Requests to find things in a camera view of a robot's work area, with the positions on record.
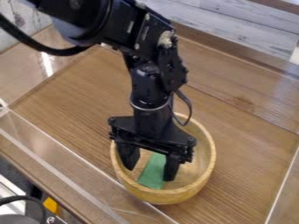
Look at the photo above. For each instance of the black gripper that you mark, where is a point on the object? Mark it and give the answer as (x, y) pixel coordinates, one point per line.
(151, 131)

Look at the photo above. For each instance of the green rectangular block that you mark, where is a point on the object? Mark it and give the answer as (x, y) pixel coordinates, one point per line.
(153, 175)

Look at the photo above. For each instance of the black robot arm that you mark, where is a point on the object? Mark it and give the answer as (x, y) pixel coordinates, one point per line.
(143, 35)

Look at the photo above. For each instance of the light wooden bowl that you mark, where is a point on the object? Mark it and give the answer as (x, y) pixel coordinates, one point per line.
(193, 176)

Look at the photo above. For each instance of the yellow and black device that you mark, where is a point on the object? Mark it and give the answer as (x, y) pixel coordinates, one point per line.
(56, 214)

